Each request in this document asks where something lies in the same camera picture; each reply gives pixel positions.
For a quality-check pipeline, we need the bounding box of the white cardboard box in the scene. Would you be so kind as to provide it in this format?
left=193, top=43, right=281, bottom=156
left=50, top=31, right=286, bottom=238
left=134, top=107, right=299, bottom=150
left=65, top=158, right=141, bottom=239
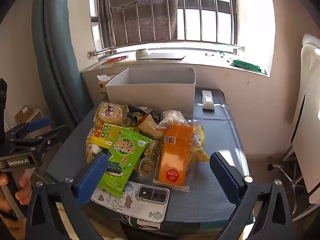
left=105, top=67, right=196, bottom=115

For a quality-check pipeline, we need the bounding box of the round rice cracker packet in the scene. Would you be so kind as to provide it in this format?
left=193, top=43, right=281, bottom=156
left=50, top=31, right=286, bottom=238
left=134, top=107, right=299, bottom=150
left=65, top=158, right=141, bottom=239
left=95, top=102, right=129, bottom=130

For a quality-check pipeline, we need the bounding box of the yellow clear snack packet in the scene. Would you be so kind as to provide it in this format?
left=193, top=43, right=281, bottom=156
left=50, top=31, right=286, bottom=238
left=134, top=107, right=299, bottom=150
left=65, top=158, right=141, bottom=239
left=192, top=125, right=210, bottom=163

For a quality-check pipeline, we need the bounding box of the yellow packet with red print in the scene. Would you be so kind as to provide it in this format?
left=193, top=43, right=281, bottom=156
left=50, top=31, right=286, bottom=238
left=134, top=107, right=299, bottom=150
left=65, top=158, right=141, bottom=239
left=86, top=122, right=140, bottom=150

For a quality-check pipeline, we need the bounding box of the white mesh chair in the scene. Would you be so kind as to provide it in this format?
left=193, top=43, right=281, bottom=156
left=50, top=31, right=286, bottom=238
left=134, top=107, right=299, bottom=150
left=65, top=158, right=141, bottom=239
left=267, top=34, right=320, bottom=222

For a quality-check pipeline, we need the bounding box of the beige packet with orange edge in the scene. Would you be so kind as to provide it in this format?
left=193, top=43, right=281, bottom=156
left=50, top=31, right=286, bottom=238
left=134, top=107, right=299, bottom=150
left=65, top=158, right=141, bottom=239
left=136, top=112, right=165, bottom=140

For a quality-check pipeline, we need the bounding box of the dark green snack packet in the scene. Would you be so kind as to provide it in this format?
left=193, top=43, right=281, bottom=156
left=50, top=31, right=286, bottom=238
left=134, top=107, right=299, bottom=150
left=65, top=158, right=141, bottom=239
left=127, top=104, right=160, bottom=128

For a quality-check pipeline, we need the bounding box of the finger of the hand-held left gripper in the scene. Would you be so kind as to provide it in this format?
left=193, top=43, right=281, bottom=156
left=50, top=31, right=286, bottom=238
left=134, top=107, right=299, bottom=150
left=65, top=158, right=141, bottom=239
left=15, top=125, right=71, bottom=155
left=10, top=117, right=51, bottom=137

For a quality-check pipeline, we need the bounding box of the teal curtain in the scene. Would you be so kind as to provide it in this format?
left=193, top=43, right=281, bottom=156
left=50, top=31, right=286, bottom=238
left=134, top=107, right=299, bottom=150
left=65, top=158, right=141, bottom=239
left=31, top=0, right=97, bottom=130

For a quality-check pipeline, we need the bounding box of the orange snack packet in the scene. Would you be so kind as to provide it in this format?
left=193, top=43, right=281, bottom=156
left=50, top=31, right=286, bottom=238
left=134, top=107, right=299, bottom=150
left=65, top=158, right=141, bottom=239
left=153, top=120, right=200, bottom=193

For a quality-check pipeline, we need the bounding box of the metal window grille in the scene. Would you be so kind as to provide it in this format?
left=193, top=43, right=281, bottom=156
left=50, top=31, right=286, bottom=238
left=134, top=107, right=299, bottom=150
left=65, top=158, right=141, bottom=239
left=87, top=0, right=245, bottom=59

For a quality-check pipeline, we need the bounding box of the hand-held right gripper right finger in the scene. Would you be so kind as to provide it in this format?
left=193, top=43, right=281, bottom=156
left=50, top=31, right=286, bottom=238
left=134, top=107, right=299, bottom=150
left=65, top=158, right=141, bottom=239
left=209, top=151, right=292, bottom=240

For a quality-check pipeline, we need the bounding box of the yellow tissue pack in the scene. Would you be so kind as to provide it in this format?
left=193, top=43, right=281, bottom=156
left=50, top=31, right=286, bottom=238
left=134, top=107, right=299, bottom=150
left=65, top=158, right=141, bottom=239
left=97, top=75, right=118, bottom=95

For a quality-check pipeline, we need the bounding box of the grey hanging cloth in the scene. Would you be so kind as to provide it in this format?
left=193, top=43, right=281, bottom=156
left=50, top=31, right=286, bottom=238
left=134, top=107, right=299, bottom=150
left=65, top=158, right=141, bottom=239
left=105, top=0, right=187, bottom=45

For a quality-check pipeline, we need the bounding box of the clear pale bread packet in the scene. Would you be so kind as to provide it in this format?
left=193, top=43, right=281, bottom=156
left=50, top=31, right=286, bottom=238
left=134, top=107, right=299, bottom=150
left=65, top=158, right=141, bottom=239
left=160, top=109, right=185, bottom=128

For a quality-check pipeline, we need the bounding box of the white cartoon appliance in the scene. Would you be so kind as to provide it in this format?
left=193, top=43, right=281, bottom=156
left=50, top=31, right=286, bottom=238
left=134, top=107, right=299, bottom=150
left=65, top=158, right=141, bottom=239
left=90, top=180, right=170, bottom=223

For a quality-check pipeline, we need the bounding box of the green clear cracker packet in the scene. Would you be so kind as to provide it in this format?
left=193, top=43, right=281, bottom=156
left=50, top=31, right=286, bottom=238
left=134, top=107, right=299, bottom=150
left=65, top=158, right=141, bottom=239
left=140, top=140, right=160, bottom=165

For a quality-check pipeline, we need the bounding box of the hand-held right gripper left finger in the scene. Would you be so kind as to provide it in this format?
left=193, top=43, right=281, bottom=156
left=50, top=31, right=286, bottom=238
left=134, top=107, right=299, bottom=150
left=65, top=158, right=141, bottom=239
left=25, top=152, right=109, bottom=240

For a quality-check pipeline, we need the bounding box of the red stick item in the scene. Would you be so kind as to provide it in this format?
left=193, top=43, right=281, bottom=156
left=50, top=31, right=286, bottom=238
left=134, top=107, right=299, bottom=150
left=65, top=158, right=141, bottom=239
left=105, top=55, right=129, bottom=64

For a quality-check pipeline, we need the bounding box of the person's left hand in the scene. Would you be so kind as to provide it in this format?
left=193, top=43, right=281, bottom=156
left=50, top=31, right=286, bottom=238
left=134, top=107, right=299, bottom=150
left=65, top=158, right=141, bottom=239
left=0, top=170, right=33, bottom=214

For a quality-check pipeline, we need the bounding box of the green seaweed packet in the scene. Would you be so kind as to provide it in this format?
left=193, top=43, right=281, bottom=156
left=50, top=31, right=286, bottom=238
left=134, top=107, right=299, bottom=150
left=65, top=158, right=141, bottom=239
left=99, top=127, right=153, bottom=198

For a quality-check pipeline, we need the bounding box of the green cloth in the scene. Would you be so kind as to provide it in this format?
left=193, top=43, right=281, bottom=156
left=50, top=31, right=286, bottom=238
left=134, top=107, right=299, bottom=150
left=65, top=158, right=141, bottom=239
left=216, top=51, right=268, bottom=75

